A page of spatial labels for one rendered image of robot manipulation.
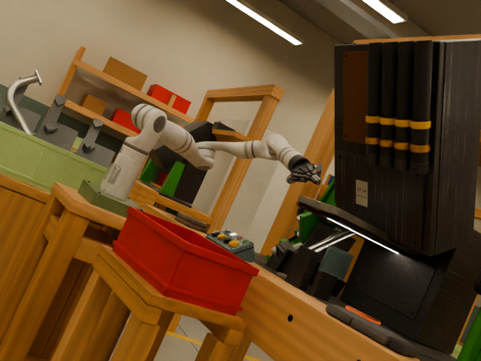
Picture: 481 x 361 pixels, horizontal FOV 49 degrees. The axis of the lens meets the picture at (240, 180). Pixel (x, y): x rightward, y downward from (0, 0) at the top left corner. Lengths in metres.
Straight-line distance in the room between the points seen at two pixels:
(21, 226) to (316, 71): 8.25
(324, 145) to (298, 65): 7.41
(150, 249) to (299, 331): 0.38
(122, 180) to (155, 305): 0.77
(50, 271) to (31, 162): 0.53
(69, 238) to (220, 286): 0.64
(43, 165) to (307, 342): 1.27
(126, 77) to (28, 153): 6.04
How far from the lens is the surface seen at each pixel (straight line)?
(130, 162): 1.79
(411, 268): 1.55
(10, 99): 2.33
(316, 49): 9.89
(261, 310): 1.31
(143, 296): 1.12
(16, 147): 2.08
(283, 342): 1.23
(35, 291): 1.71
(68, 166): 2.08
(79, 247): 1.71
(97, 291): 1.37
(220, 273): 1.17
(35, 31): 8.49
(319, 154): 2.30
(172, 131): 1.93
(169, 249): 1.15
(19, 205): 2.05
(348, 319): 1.15
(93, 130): 2.43
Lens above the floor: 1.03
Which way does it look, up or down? 3 degrees up
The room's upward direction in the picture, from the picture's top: 24 degrees clockwise
